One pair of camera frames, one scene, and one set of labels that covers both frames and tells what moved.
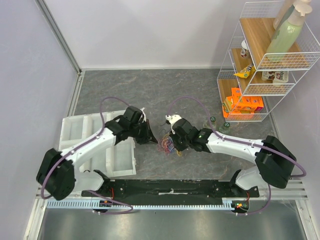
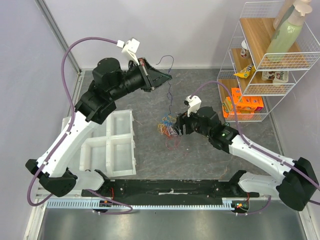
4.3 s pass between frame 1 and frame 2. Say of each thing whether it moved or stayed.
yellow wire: moved
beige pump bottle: stayed
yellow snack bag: stayed
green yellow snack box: stayed
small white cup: stayed
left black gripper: moved
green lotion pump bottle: stayed
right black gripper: moved
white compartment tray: stayed
